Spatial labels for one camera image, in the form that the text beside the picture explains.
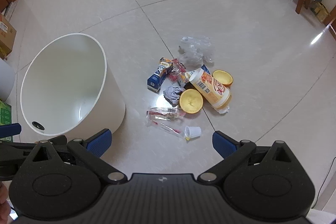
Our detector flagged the black cable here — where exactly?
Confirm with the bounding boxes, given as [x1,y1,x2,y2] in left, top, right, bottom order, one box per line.
[312,160,334,210]

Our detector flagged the green printed box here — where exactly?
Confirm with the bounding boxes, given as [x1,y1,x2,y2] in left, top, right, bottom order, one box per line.
[0,101,13,142]

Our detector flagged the clear plastic wrapper barcode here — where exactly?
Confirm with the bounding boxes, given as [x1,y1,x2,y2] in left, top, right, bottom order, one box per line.
[146,107,186,121]

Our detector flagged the white round trash bin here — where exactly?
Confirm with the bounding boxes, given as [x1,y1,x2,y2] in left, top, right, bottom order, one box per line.
[20,33,126,139]

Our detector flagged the white cylindrical container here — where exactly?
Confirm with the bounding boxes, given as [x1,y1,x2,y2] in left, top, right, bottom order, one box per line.
[0,59,15,101]

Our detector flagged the grey paper ball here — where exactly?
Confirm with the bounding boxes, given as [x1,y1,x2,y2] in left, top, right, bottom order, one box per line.
[163,86,186,106]

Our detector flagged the red snack wrapper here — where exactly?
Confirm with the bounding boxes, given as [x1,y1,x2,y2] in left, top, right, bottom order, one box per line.
[168,59,187,87]

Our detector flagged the red white straw wrapper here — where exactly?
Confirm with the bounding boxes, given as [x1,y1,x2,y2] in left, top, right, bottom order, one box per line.
[150,121,184,138]

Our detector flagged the person left hand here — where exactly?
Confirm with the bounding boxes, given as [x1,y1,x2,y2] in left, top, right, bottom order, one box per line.
[0,182,11,224]

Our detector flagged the brown cardboard box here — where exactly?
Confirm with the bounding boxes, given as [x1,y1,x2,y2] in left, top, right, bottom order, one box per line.
[0,14,17,60]

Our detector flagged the blue milk carton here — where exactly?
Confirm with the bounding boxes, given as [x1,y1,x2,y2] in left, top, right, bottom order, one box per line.
[147,57,173,93]

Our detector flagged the clear crumpled plastic bag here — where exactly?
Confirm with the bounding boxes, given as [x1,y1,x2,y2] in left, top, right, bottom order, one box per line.
[178,36,214,67]

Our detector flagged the small white plastic cup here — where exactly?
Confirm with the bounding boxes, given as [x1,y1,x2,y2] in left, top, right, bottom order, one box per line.
[184,126,202,141]

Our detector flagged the yellow instant noodle cup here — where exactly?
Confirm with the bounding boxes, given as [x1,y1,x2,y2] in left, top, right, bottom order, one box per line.
[189,68,232,114]

